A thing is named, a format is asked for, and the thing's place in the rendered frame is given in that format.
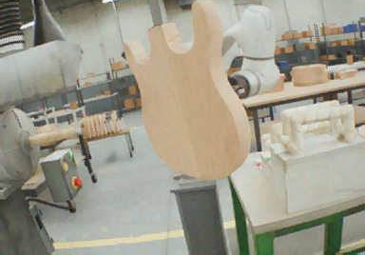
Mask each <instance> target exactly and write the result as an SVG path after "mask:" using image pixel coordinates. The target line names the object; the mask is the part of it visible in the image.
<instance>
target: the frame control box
mask: <svg viewBox="0 0 365 255"><path fill-rule="evenodd" d="M70 150H71V149H66V150H58V151H54V153H52V154H50V155H49V156H48V157H47V158H46V159H44V161H42V162H41V166H42V169H43V173H44V175H45V178H46V180H47V183H48V187H49V190H50V193H51V196H52V199H53V202H55V203H59V202H66V203H68V206H61V205H58V204H54V203H51V202H46V201H43V200H41V199H37V198H27V199H26V201H27V204H28V207H30V206H29V201H31V202H39V203H41V204H44V205H48V206H55V207H58V208H61V209H71V207H72V204H71V201H72V200H73V198H74V197H75V196H76V194H77V193H78V192H79V191H80V189H81V188H82V187H83V184H81V185H80V186H77V185H74V181H76V180H77V179H76V178H80V179H81V177H80V173H79V170H78V167H77V165H76V162H75V163H74V164H73V162H72V157H73V158H74V156H73V153H72V155H71V156H70V155H69V151H70ZM71 152H72V150H71ZM61 157H65V163H62V160H61ZM65 164H67V170H65Z"/></svg>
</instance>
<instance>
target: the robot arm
mask: <svg viewBox="0 0 365 255"><path fill-rule="evenodd" d="M193 43H194V41H192V42H190V43H183V44H184V45H185V46H186V47H187V48H188V49H191V47H192V45H193ZM275 44H276V25H275V21H274V18H273V15H272V13H271V11H270V10H269V9H268V8H266V7H263V6H249V7H248V9H246V10H245V11H244V14H243V16H242V18H241V21H239V22H238V23H237V25H236V26H233V27H231V28H230V29H228V30H227V31H226V32H225V33H224V35H223V40H222V47H221V61H222V65H223V69H224V73H225V76H226V79H227V81H228V83H229V85H230V87H232V89H233V90H234V91H235V92H236V94H237V95H238V97H239V98H240V100H246V99H248V98H250V97H252V96H254V95H259V94H262V93H265V92H267V91H268V90H270V89H271V88H272V87H274V86H275V85H276V83H277V82H278V80H279V70H278V68H277V66H276V64H275V59H274V52H275V49H276V47H275ZM238 45H239V46H240V48H241V49H243V61H242V69H241V70H240V71H237V72H236V73H234V74H232V75H231V76H229V77H227V70H228V69H229V68H230V65H231V64H232V59H234V58H235V57H237V55H238V54H239V47H238ZM173 179H174V180H180V181H179V186H184V185H192V184H198V183H208V182H209V180H208V179H202V178H197V177H193V176H186V175H183V174H178V175H174V177H173Z"/></svg>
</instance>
